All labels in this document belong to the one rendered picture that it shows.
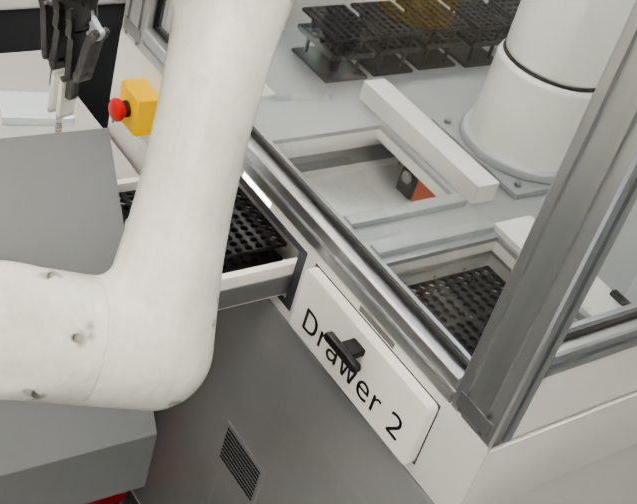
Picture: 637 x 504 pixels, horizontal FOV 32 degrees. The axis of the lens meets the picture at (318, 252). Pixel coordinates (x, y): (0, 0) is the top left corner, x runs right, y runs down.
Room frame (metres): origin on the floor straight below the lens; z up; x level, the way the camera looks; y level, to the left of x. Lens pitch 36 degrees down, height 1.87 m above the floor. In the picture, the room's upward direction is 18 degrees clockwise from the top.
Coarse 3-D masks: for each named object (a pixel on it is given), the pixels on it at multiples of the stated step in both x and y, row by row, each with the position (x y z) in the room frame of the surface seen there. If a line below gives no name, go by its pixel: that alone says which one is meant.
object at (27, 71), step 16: (0, 64) 1.78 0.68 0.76; (16, 64) 1.79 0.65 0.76; (32, 64) 1.81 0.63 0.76; (48, 64) 1.83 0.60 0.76; (0, 80) 1.72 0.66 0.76; (16, 80) 1.74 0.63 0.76; (32, 80) 1.76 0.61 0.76; (48, 80) 1.78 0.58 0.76; (80, 112) 1.70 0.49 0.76; (0, 128) 1.58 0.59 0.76; (16, 128) 1.59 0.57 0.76; (32, 128) 1.61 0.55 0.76; (48, 128) 1.62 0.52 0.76; (64, 128) 1.64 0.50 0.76; (80, 128) 1.65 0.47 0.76; (96, 128) 1.67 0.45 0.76; (112, 144) 1.64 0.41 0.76; (128, 176) 1.56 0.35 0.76; (112, 496) 1.41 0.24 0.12
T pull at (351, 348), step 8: (328, 336) 1.14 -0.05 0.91; (336, 336) 1.14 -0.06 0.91; (336, 344) 1.12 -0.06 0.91; (344, 344) 1.13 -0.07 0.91; (352, 344) 1.13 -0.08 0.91; (360, 344) 1.14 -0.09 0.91; (336, 352) 1.12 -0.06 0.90; (344, 352) 1.11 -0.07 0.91; (352, 352) 1.12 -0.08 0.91; (360, 352) 1.13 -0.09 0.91; (344, 360) 1.11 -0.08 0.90; (352, 360) 1.10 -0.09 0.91; (352, 368) 1.09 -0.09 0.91; (360, 368) 1.10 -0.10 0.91
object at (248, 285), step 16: (272, 224) 1.40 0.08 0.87; (288, 240) 1.37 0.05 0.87; (288, 256) 1.36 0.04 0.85; (240, 272) 1.23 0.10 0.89; (256, 272) 1.24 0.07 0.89; (272, 272) 1.26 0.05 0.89; (288, 272) 1.28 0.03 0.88; (224, 288) 1.21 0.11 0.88; (240, 288) 1.22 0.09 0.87; (256, 288) 1.24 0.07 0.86; (272, 288) 1.27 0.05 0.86; (224, 304) 1.21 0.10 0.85; (240, 304) 1.23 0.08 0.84
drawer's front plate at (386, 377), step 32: (320, 288) 1.22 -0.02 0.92; (320, 320) 1.20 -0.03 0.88; (352, 320) 1.16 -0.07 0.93; (320, 352) 1.19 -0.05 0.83; (384, 352) 1.12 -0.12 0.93; (352, 384) 1.13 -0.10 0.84; (384, 384) 1.10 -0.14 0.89; (416, 384) 1.08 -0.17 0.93; (384, 416) 1.08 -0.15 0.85; (416, 416) 1.05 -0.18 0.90; (416, 448) 1.04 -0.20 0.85
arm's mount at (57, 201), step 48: (0, 144) 1.01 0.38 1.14; (48, 144) 1.05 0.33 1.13; (96, 144) 1.08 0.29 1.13; (0, 192) 0.98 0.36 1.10; (48, 192) 1.01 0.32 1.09; (96, 192) 1.05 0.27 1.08; (0, 240) 0.95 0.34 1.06; (48, 240) 0.98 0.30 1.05; (96, 240) 1.02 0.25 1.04; (0, 432) 0.82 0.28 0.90; (48, 432) 0.85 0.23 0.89; (96, 432) 0.88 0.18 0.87; (144, 432) 0.92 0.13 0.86; (0, 480) 0.79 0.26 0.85; (48, 480) 0.83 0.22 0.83; (96, 480) 0.88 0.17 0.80; (144, 480) 0.92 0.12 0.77
